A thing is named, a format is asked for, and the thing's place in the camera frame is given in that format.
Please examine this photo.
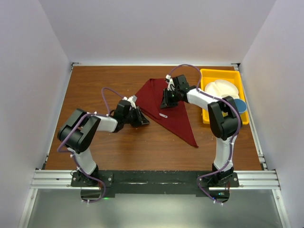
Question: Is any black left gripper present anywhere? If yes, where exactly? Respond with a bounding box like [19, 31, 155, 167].
[123, 106, 149, 127]

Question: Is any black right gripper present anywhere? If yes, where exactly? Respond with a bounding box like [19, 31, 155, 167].
[160, 88, 180, 109]

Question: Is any dark red cloth napkin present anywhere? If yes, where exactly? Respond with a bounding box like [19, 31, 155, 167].
[135, 78, 198, 148]

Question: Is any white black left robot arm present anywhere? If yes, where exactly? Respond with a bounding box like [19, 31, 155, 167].
[57, 100, 150, 187]

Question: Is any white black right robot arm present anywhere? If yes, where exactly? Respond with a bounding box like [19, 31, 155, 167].
[161, 75, 242, 187]

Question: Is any yellow plastic tray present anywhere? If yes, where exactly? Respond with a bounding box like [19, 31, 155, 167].
[199, 68, 250, 125]

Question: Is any white divided plate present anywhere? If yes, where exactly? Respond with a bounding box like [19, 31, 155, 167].
[204, 79, 239, 98]

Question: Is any blue plastic cup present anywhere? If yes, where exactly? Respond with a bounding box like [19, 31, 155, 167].
[234, 98, 247, 114]

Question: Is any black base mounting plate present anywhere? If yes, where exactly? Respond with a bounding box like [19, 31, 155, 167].
[70, 170, 239, 202]

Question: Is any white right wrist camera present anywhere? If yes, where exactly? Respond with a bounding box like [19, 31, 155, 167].
[165, 75, 175, 91]

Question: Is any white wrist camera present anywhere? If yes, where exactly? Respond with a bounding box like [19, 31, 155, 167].
[165, 75, 175, 91]
[123, 95, 137, 108]

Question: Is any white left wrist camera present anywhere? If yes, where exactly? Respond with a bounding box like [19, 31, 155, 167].
[123, 95, 137, 108]

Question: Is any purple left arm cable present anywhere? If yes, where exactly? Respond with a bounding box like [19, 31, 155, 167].
[57, 87, 129, 204]

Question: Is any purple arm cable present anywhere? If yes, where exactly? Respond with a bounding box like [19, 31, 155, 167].
[167, 64, 242, 205]
[57, 87, 129, 204]

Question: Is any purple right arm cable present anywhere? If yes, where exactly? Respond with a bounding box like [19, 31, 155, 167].
[167, 64, 242, 205]

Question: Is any aluminium frame rail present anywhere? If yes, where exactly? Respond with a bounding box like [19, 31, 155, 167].
[30, 170, 280, 190]

